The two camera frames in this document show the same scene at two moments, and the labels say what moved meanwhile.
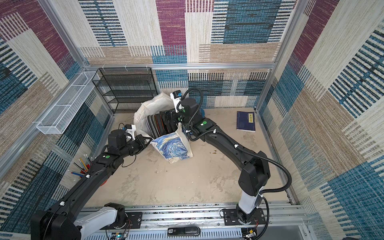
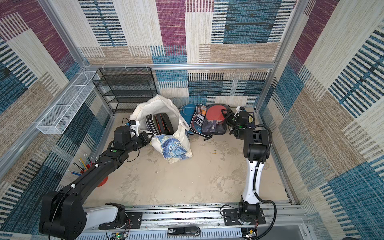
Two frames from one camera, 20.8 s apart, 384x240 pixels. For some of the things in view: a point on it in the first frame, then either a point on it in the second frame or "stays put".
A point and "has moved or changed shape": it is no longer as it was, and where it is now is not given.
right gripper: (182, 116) to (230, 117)
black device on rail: (187, 231) stays put
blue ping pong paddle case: (202, 112) has moved or changed shape
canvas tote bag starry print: (173, 146) stays put
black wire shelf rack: (125, 89) stays put
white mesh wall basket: (66, 107) stays put
